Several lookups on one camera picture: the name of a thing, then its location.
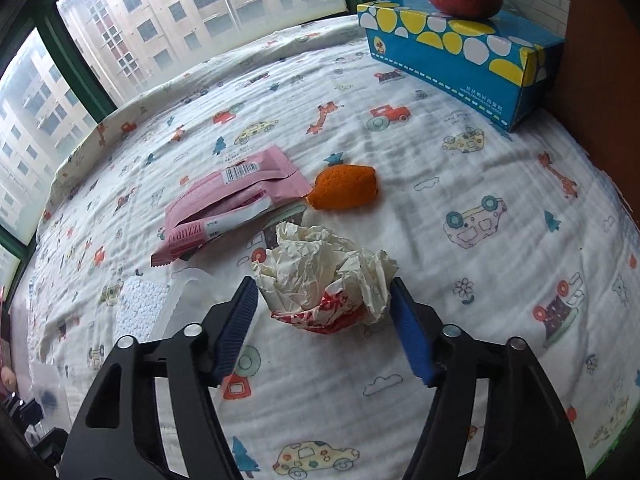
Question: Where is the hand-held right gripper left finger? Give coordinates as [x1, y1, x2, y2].
[59, 275, 260, 480]

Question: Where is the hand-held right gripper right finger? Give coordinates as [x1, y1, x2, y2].
[389, 277, 586, 480]

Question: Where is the white paper wrapper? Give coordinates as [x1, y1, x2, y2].
[250, 221, 399, 335]

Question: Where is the printed cartoon blanket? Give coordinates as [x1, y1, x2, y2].
[10, 12, 640, 480]

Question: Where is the clear square plastic container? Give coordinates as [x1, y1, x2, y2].
[114, 267, 211, 341]

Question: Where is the pink snack wrapper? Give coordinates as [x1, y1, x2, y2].
[151, 144, 313, 267]

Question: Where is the orange peel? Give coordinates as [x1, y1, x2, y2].
[306, 162, 379, 210]

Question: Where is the blue spotted tissue box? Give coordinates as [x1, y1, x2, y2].
[356, 0, 566, 133]

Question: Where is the apartment building outside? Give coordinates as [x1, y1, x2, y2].
[0, 0, 348, 241]

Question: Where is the brown wooden cabinet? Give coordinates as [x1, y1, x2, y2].
[565, 0, 640, 201]

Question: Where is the green window frame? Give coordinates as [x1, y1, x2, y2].
[0, 0, 401, 311]

